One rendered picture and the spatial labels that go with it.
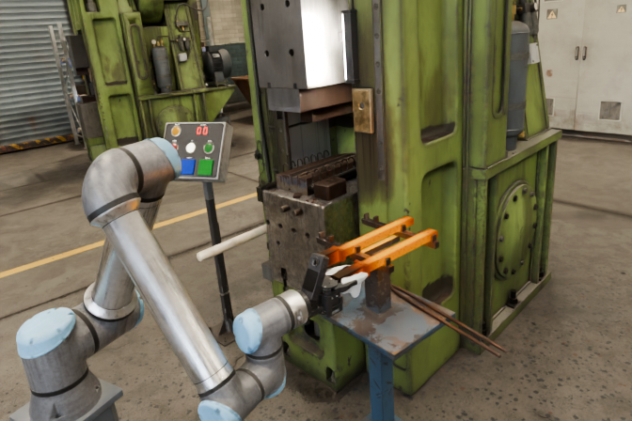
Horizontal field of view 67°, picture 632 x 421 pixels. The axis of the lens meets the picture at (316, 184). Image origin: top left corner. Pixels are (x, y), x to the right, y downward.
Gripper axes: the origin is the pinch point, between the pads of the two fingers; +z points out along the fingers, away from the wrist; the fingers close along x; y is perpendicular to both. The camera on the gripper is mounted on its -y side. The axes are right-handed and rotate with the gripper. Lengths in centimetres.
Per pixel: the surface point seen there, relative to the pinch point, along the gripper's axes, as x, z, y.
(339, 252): -10.0, 3.4, -0.7
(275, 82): -80, 35, -44
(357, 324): -10.0, 8.8, 26.6
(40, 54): -866, 97, -63
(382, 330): -2.4, 11.9, 26.6
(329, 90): -68, 54, -39
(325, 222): -51, 33, 10
